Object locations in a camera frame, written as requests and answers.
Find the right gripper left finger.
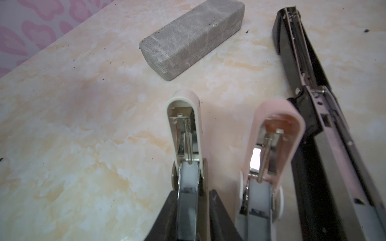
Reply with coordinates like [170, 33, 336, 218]
[145, 190, 178, 241]

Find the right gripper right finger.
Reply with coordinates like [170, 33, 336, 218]
[209, 189, 242, 241]

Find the olive white stapler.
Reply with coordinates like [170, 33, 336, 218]
[166, 89, 208, 241]

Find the pink white stapler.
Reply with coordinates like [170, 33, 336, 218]
[235, 99, 305, 241]

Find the grey stone block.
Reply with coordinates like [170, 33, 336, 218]
[139, 1, 245, 81]

